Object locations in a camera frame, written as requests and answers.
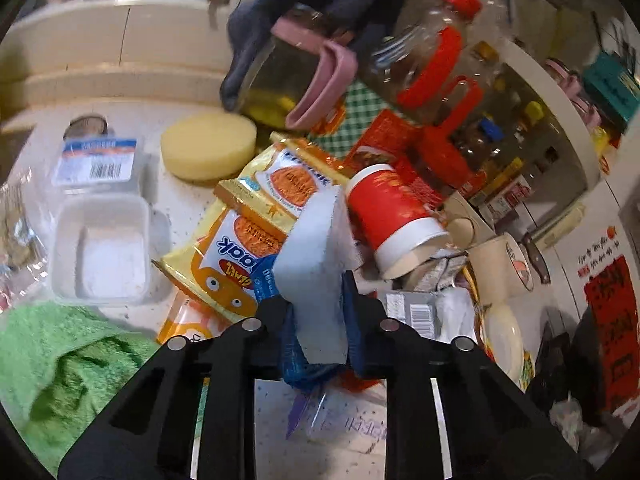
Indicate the teal plastic utensil basket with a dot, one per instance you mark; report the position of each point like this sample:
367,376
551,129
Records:
607,87

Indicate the white printed ceramic bowl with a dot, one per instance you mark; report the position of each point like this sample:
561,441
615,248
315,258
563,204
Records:
520,265

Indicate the yellow orange biscuit packet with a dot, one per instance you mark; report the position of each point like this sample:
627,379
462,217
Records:
285,185

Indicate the yellow cap oil bottle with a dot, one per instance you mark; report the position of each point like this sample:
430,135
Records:
532,110

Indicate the blue cap dark bottle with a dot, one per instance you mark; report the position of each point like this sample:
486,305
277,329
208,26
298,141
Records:
491,127

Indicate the yellow seasoning packet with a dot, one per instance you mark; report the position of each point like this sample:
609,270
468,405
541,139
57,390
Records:
601,142

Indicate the red paper cup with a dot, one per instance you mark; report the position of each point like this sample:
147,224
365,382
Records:
390,215

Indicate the white wall shelf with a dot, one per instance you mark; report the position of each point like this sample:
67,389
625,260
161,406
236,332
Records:
550,120

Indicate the red wall sticker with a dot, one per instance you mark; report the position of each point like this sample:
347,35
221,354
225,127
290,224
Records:
610,320

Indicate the clear crinkled wrapper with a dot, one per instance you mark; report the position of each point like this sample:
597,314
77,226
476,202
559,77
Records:
17,240

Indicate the clear plastic container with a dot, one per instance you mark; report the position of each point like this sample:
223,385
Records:
102,250

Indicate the soy sauce bottle red cap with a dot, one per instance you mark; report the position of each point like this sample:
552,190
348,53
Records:
425,60

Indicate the glass jar pink lid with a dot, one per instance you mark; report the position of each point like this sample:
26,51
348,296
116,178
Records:
280,75

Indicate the labelled clear plastic box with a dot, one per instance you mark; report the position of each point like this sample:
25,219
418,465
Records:
97,162

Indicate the clear hanging plastic bags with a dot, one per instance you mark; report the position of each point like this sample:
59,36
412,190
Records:
510,5

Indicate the round metal lid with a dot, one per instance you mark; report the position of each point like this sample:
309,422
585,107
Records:
86,127

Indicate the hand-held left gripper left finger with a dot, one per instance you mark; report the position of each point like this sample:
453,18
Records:
270,317

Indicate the clear purple print wrapper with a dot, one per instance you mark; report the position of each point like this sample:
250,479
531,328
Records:
340,420

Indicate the large yellow biscuit packet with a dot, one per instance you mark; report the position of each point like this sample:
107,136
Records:
220,260

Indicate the blue foil packet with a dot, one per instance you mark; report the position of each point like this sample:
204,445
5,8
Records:
265,280

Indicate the white sponge block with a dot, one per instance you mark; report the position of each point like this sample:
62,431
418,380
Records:
320,260

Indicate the white round plate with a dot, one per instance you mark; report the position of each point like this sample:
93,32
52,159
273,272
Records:
502,345

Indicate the crumpled white paper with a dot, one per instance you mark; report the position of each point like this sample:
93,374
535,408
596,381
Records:
457,310

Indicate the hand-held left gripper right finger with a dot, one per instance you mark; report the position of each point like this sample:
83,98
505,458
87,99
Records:
352,330

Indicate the yellow round sponge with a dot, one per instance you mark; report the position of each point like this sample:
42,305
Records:
210,147

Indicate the spice jar pink lid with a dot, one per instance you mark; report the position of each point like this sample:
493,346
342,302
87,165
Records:
562,72
586,109

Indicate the cream wrap roll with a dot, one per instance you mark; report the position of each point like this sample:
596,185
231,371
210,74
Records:
560,222

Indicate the beige paper cup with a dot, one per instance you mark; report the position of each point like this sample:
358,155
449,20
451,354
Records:
490,275
467,222

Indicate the green towel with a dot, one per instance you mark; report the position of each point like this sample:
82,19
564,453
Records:
65,375

